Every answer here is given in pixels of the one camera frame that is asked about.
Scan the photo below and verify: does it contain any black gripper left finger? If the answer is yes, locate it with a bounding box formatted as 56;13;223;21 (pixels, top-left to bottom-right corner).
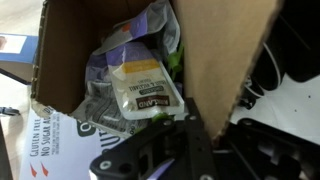
89;97;218;180

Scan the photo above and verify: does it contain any purple silver pouch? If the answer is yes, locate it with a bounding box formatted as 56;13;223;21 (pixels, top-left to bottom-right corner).
93;0;186;73

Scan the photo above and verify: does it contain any blue item with white label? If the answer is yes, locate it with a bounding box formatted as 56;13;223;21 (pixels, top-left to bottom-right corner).
0;33;39;65

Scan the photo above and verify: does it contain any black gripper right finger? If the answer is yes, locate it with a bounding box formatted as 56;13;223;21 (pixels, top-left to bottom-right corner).
216;118;320;180

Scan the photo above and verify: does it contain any white cardboard snack box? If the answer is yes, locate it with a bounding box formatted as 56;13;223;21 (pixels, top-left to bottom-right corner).
18;0;284;180

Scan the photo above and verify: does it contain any Kirkland yellow label pouch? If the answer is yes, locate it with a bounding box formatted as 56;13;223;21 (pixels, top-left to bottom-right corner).
105;41;186;123

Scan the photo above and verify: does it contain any white TV stand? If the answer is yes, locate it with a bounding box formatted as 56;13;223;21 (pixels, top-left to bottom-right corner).
0;71;320;180

